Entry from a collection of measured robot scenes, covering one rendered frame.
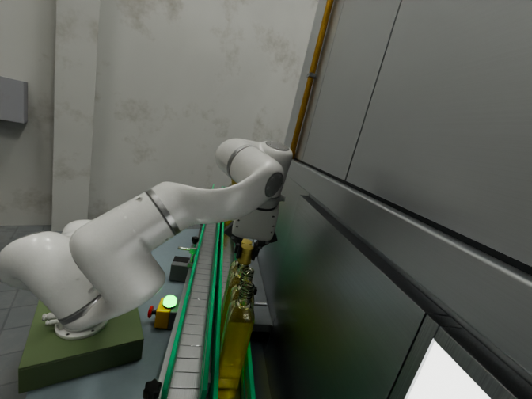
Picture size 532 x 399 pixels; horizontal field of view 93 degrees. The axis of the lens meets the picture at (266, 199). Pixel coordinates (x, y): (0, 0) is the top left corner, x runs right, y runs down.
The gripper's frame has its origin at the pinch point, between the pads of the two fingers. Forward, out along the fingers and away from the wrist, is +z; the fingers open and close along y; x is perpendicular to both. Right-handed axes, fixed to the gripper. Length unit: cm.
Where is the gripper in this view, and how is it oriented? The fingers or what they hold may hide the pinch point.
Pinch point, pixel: (246, 250)
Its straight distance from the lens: 66.2
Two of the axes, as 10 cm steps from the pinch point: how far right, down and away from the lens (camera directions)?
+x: 0.7, 5.1, -8.6
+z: -2.5, 8.4, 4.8
